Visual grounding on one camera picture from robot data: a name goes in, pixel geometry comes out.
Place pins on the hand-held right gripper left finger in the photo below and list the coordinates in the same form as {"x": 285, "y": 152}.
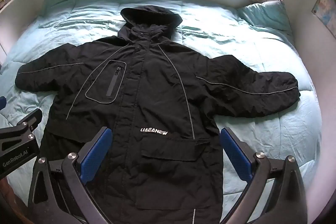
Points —
{"x": 97, "y": 153}

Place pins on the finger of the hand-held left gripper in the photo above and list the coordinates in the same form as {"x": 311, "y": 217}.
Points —
{"x": 2, "y": 103}
{"x": 26, "y": 123}

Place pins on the wall poster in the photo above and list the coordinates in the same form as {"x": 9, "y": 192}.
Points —
{"x": 325, "y": 8}

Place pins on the light blue quilted blanket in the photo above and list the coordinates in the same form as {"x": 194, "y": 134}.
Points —
{"x": 236, "y": 29}

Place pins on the light blue pillow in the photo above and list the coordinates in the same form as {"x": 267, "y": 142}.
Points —
{"x": 265, "y": 19}

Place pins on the black hooded jacket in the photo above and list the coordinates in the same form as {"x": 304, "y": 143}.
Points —
{"x": 157, "y": 82}

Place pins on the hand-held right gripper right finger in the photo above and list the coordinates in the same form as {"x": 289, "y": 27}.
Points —
{"x": 235, "y": 153}

